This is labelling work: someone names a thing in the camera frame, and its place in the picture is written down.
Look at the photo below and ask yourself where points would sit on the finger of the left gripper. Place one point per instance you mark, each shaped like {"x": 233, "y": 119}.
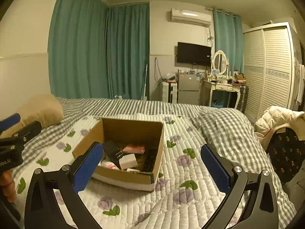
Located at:
{"x": 26, "y": 134}
{"x": 9, "y": 122}

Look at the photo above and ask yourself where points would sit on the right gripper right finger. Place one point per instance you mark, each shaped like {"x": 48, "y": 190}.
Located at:
{"x": 260, "y": 210}

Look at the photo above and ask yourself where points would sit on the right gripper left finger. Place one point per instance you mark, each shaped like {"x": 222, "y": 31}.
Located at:
{"x": 42, "y": 209}

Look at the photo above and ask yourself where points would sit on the white tube with label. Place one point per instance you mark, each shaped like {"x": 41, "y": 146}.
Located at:
{"x": 108, "y": 164}

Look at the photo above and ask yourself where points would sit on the black power adapter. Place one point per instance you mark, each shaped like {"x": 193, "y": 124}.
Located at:
{"x": 113, "y": 152}

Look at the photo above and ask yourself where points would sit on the white charger block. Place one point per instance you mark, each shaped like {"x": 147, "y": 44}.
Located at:
{"x": 128, "y": 161}

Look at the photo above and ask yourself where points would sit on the pink glitter notebook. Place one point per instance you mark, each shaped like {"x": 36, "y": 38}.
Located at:
{"x": 134, "y": 149}

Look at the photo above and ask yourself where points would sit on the black remote control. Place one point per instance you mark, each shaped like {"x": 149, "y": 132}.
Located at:
{"x": 150, "y": 161}

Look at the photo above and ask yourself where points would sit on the person's left hand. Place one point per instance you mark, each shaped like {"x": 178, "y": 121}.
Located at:
{"x": 8, "y": 186}

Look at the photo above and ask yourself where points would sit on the tan pillow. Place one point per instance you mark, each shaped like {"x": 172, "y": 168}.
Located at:
{"x": 43, "y": 108}

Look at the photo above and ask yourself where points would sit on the black patterned garment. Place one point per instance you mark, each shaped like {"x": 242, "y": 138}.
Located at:
{"x": 286, "y": 152}

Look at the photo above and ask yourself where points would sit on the grey checked bed sheet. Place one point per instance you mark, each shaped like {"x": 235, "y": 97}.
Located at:
{"x": 185, "y": 195}

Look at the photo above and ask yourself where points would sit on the white padded jacket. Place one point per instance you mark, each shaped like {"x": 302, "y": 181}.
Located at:
{"x": 276, "y": 118}

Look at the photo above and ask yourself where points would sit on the brown cardboard box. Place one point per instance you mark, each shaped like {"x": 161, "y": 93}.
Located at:
{"x": 124, "y": 132}

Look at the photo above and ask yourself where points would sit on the green curtain left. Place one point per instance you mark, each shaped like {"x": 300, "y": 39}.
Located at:
{"x": 99, "y": 51}

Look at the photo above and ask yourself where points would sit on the green curtain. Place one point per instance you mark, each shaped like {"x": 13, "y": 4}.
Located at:
{"x": 99, "y": 51}
{"x": 229, "y": 38}

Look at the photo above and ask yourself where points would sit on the white dressing table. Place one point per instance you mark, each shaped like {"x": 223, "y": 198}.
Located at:
{"x": 212, "y": 86}

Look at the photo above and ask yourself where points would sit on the silver mini fridge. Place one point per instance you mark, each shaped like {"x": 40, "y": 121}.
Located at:
{"x": 188, "y": 89}

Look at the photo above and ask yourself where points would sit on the white storage cabinet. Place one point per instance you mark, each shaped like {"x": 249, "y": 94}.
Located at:
{"x": 169, "y": 92}

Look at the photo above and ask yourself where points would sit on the white oval mirror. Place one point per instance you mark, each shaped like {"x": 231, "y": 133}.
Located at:
{"x": 219, "y": 63}

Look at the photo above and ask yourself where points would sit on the white louvered wardrobe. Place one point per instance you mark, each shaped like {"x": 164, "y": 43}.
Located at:
{"x": 268, "y": 66}

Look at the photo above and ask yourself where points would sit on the green curtain right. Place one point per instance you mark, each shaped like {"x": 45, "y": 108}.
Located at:
{"x": 229, "y": 38}

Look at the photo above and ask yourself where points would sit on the white air conditioner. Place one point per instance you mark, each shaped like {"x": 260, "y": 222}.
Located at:
{"x": 190, "y": 17}

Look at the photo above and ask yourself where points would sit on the black wall television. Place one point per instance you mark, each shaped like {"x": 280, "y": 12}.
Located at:
{"x": 193, "y": 54}

